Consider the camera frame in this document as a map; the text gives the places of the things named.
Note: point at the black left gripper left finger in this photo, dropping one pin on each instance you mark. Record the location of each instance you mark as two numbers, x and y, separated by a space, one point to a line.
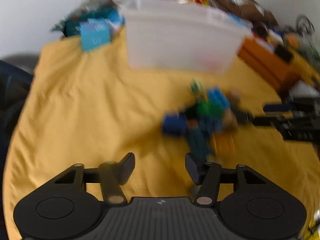
109 175

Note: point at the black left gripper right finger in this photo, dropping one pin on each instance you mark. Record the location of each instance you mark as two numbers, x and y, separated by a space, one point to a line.
208 176

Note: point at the teal toy robot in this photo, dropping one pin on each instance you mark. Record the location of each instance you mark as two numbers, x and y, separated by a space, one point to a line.
198 144

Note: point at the orange hollow lego brick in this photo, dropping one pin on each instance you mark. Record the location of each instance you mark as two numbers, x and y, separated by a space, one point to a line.
223 144

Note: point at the orange cardboard box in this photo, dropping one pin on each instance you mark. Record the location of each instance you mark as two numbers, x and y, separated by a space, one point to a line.
275 71

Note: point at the tan wooden wedge block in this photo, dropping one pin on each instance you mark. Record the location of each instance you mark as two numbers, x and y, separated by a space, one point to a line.
229 120

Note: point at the blue cube block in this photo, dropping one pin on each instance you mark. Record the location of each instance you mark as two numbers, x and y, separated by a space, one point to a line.
174 124

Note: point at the yellow flat box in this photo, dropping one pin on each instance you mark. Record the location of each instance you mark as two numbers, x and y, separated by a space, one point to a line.
295 49

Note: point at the green lego block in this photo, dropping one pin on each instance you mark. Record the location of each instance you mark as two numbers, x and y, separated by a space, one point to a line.
210 109

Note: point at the yellow cloth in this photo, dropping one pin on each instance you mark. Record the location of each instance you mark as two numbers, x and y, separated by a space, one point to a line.
91 107

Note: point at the light blue studded brick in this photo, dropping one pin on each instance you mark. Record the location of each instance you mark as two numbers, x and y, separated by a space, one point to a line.
217 97

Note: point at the green printed dice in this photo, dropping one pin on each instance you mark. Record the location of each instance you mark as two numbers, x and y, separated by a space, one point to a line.
198 90

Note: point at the brown padded envelope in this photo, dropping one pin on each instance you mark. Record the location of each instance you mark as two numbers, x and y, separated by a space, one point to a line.
248 10

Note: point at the light blue card box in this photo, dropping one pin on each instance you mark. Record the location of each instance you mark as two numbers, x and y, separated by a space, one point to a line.
94 33

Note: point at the white plastic bin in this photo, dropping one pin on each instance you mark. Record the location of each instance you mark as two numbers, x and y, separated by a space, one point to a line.
166 34

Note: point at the dark green cotton pack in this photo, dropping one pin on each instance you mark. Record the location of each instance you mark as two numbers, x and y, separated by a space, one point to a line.
70 25

